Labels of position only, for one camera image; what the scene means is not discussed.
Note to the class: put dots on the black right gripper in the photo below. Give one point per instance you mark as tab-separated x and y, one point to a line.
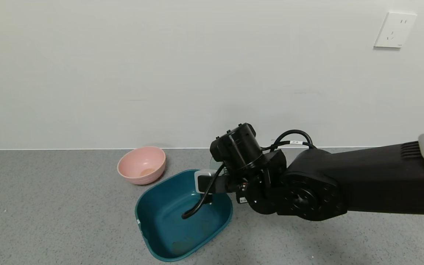
207	201

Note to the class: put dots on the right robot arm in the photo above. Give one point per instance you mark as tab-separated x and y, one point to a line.
363	180

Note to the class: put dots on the pink ribbed bowl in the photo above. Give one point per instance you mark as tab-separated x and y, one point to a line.
140	165

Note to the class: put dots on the teal plastic basin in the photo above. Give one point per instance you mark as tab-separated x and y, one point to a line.
164	228

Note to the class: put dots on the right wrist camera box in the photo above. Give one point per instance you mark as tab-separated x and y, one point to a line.
206	181

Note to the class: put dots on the white wall socket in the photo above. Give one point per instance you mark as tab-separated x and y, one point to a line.
395	29

